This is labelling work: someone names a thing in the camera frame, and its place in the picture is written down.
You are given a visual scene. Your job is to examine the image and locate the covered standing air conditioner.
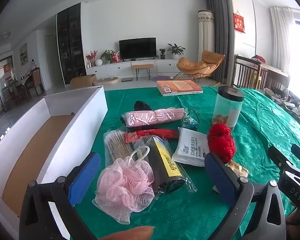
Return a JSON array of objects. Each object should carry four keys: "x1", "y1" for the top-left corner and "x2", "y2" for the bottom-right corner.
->
[{"x1": 198, "y1": 9, "x2": 215, "y2": 78}]

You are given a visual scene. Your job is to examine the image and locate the cardboard box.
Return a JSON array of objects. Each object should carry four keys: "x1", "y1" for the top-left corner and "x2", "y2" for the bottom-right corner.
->
[{"x1": 70, "y1": 74, "x2": 97, "y2": 88}]

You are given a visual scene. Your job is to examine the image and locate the red wall hanging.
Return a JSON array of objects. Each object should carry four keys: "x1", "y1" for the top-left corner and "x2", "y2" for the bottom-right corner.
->
[{"x1": 233, "y1": 12, "x2": 245, "y2": 33}]

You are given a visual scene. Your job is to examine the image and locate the round beige cushion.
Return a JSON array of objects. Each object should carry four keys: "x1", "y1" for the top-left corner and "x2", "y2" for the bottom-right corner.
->
[{"x1": 93, "y1": 77, "x2": 120, "y2": 86}]

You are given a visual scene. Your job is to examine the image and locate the wooden stool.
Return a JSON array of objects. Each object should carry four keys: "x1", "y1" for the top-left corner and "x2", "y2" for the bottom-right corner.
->
[{"x1": 131, "y1": 64, "x2": 154, "y2": 81}]

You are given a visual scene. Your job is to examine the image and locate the pink packet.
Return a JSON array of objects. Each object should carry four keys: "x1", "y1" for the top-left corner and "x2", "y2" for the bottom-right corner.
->
[{"x1": 122, "y1": 108, "x2": 188, "y2": 128}]

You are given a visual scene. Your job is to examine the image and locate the black mesh net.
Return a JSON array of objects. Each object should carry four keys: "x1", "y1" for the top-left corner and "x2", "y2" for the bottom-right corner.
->
[{"x1": 121, "y1": 101, "x2": 153, "y2": 129}]

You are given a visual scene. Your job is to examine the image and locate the pink bath pouf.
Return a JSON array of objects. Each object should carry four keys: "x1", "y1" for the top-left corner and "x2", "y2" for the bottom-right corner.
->
[{"x1": 92, "y1": 146, "x2": 155, "y2": 225}]

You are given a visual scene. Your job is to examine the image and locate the bushy potted plant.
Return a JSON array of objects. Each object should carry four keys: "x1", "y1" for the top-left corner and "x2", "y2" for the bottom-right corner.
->
[{"x1": 100, "y1": 50, "x2": 115, "y2": 64}]

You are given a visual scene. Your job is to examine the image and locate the blue patterned sachet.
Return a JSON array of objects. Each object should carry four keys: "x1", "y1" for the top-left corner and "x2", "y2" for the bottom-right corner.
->
[{"x1": 181, "y1": 108, "x2": 200, "y2": 130}]

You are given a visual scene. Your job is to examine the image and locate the orange book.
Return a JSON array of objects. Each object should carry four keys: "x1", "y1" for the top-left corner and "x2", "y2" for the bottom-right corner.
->
[{"x1": 156, "y1": 80, "x2": 204, "y2": 97}]

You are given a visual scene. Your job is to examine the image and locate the pile of clutter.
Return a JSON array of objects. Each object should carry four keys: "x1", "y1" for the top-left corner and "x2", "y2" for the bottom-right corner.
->
[{"x1": 264, "y1": 86, "x2": 300, "y2": 128}]

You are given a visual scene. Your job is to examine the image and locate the small beige card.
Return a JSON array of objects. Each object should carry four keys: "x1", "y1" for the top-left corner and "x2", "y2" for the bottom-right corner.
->
[{"x1": 226, "y1": 161, "x2": 249, "y2": 178}]

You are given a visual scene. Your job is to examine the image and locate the black television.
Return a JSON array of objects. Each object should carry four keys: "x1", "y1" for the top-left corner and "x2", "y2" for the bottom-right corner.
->
[{"x1": 119, "y1": 37, "x2": 157, "y2": 60}]

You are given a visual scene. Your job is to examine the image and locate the person's right hand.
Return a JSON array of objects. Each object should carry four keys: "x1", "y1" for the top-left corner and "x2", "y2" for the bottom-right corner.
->
[{"x1": 287, "y1": 208, "x2": 300, "y2": 231}]

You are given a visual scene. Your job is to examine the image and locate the dining table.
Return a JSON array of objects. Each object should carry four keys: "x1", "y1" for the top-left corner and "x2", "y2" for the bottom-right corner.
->
[{"x1": 2, "y1": 79, "x2": 30, "y2": 105}]

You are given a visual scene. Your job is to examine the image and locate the white door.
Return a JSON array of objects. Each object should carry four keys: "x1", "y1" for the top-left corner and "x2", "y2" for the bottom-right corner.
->
[{"x1": 44, "y1": 35, "x2": 58, "y2": 89}]

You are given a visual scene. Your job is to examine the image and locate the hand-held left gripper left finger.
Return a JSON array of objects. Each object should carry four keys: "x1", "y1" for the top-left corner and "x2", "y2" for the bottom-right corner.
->
[{"x1": 19, "y1": 152, "x2": 101, "y2": 240}]

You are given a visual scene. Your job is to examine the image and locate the white television cabinet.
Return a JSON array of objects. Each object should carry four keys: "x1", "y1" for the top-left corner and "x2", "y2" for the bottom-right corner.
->
[{"x1": 86, "y1": 59, "x2": 190, "y2": 80}]

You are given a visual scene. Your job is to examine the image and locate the white sheer curtain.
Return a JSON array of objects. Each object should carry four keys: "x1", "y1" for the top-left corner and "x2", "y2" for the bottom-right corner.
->
[{"x1": 270, "y1": 6, "x2": 294, "y2": 74}]

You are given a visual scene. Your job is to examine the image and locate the orange lounge chair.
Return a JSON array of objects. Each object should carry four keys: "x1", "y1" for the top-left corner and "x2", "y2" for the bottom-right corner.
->
[{"x1": 176, "y1": 50, "x2": 225, "y2": 84}]

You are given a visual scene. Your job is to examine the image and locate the large potted plant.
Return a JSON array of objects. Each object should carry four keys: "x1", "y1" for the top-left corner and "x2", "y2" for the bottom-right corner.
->
[{"x1": 167, "y1": 43, "x2": 186, "y2": 60}]

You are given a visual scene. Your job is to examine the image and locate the green tablecloth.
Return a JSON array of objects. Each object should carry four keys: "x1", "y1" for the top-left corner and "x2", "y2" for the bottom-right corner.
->
[{"x1": 70, "y1": 86, "x2": 300, "y2": 240}]

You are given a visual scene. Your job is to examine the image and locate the grey wet wipes packet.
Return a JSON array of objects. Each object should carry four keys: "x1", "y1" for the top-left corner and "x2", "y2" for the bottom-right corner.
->
[{"x1": 171, "y1": 127, "x2": 210, "y2": 167}]

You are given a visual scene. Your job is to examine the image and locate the black umbrella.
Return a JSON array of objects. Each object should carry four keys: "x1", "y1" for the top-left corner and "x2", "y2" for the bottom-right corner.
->
[{"x1": 132, "y1": 135, "x2": 198, "y2": 195}]

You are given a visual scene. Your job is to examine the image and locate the wall painting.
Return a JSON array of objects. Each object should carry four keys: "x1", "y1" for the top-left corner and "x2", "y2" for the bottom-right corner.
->
[{"x1": 19, "y1": 43, "x2": 28, "y2": 67}]

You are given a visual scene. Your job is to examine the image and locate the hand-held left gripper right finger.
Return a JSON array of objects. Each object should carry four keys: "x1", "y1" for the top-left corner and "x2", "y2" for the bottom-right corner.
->
[{"x1": 204, "y1": 152, "x2": 287, "y2": 240}]

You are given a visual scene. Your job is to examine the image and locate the wooden dining chair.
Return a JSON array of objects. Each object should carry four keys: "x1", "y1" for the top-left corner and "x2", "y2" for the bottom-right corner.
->
[{"x1": 25, "y1": 67, "x2": 45, "y2": 97}]

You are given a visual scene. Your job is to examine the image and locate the clear jar with black lid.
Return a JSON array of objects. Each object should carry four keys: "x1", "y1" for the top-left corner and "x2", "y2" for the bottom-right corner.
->
[{"x1": 211, "y1": 86, "x2": 245, "y2": 130}]

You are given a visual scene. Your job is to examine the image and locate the person's left hand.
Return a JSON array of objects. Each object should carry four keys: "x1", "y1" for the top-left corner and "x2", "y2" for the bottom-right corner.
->
[{"x1": 100, "y1": 226, "x2": 155, "y2": 240}]

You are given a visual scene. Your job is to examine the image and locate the dark display cabinet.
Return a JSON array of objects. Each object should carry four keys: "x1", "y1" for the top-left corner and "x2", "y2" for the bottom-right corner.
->
[{"x1": 56, "y1": 2, "x2": 87, "y2": 85}]

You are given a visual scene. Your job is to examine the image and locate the cotton swabs packet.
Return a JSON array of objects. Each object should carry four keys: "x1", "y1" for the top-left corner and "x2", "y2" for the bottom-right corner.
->
[{"x1": 104, "y1": 129, "x2": 140, "y2": 163}]

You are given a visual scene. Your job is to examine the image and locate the grey curtain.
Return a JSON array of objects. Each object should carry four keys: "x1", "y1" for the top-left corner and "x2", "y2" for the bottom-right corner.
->
[{"x1": 205, "y1": 0, "x2": 234, "y2": 87}]

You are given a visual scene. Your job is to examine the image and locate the red yarn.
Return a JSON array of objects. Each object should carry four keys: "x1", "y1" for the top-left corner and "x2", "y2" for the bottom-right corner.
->
[{"x1": 207, "y1": 123, "x2": 237, "y2": 164}]

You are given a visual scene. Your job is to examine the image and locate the red flowers in vase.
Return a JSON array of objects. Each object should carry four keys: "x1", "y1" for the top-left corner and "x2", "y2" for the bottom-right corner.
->
[{"x1": 86, "y1": 50, "x2": 98, "y2": 67}]

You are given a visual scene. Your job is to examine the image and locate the red packet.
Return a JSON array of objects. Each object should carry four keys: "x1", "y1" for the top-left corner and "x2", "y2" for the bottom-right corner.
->
[{"x1": 125, "y1": 129, "x2": 180, "y2": 143}]

